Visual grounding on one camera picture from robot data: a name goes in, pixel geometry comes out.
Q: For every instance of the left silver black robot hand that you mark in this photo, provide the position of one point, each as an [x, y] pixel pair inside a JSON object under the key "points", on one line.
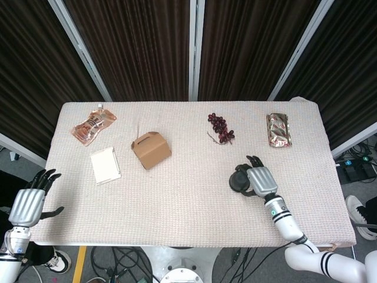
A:
{"points": [[28, 207]]}

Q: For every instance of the white partition frame rail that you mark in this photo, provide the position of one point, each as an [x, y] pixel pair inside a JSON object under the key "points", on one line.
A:
{"points": [[353, 141], [20, 147]]}

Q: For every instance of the beige waffle weave tablecloth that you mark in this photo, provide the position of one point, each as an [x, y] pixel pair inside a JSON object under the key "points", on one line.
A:
{"points": [[182, 212]]}

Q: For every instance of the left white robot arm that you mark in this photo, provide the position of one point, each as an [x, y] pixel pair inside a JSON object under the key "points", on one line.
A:
{"points": [[14, 238]]}

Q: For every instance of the white sneaker with black laces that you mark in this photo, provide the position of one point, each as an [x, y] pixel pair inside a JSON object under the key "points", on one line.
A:
{"points": [[357, 215]]}

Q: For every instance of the orange spout pouch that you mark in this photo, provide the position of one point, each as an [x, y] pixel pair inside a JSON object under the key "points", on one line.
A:
{"points": [[92, 125]]}

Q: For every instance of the dark red grape bunch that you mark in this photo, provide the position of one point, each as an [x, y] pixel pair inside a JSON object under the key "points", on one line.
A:
{"points": [[219, 125]]}

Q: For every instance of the black round object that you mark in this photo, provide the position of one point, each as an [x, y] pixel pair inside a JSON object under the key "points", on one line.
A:
{"points": [[240, 179]]}

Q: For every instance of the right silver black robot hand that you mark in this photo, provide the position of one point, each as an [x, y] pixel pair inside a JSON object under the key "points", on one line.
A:
{"points": [[263, 181]]}

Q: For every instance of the white partition frame post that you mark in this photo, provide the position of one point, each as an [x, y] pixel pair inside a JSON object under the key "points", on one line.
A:
{"points": [[82, 53], [300, 50], [195, 50]]}

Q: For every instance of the gold foil snack packet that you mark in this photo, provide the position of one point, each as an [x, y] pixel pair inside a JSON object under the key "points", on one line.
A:
{"points": [[278, 129]]}

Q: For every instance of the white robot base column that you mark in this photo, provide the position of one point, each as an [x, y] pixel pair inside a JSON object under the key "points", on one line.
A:
{"points": [[179, 262]]}

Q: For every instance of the brown cardboard gable box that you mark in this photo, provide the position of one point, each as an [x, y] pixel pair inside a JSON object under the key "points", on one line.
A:
{"points": [[151, 153]]}

